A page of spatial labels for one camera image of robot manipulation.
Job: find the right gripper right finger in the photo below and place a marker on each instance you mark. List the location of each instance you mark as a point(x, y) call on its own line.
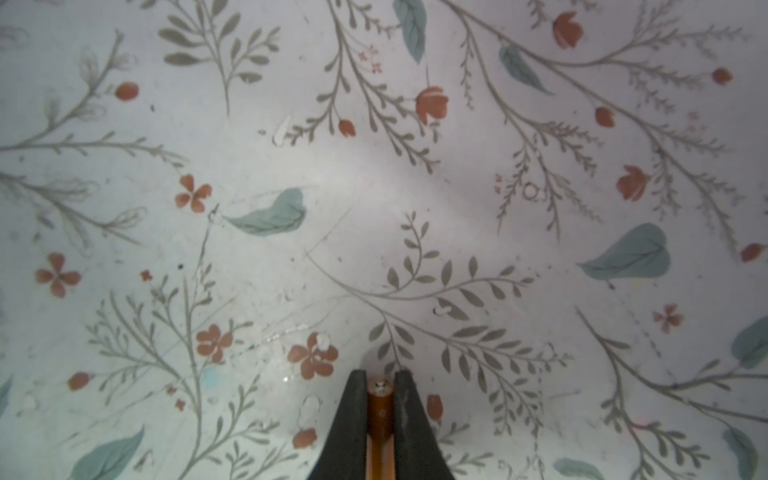
point(416, 452)

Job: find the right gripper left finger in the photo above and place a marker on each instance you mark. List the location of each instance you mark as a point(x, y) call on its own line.
point(343, 456)

